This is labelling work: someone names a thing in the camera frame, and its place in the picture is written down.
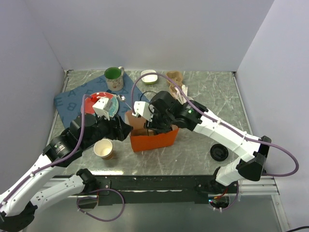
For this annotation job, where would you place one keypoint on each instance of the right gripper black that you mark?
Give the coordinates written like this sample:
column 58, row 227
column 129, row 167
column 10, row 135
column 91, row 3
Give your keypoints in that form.
column 155, row 126

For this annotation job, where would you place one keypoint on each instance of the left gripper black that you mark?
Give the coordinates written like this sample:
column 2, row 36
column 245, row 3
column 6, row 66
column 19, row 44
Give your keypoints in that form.
column 119, row 129

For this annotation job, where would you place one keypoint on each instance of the brown paper cup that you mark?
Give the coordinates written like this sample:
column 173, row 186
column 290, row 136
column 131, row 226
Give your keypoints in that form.
column 104, row 149

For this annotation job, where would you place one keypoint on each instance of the orange paper bag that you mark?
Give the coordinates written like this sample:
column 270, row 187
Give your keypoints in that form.
column 143, row 139

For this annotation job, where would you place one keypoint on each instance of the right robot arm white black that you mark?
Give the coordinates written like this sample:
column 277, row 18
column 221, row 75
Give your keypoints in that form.
column 251, row 153

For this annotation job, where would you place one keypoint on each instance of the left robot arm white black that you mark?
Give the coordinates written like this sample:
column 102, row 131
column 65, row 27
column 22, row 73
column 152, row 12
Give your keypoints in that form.
column 20, row 203

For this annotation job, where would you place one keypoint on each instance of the metal spoon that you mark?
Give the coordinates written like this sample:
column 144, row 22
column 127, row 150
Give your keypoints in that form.
column 123, row 99

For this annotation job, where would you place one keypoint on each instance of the wrapped white stirrers bundle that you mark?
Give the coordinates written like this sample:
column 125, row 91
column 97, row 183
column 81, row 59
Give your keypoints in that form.
column 179, row 95

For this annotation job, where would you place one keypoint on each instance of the red blue floral plate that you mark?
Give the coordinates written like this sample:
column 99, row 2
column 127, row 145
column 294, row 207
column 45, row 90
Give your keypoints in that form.
column 89, row 102

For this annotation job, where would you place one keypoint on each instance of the small white green bowl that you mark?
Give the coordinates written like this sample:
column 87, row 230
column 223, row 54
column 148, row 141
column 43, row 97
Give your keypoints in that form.
column 149, row 79

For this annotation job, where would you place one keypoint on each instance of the green inside ceramic mug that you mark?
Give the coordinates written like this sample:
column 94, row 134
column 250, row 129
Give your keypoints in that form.
column 114, row 78

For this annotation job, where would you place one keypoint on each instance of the blue letter placemat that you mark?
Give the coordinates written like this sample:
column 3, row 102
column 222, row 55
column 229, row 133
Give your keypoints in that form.
column 68, row 103

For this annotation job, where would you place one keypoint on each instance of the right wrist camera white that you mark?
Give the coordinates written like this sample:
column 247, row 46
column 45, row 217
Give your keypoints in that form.
column 143, row 109

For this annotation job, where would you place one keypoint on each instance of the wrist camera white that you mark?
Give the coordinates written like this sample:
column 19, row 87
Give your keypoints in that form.
column 143, row 109
column 102, row 106

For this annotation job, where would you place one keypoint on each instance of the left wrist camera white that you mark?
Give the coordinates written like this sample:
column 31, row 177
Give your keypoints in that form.
column 102, row 106

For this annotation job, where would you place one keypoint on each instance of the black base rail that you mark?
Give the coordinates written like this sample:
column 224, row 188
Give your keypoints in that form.
column 156, row 189

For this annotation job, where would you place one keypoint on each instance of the aluminium frame rail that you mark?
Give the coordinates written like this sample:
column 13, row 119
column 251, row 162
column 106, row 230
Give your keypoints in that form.
column 265, row 186

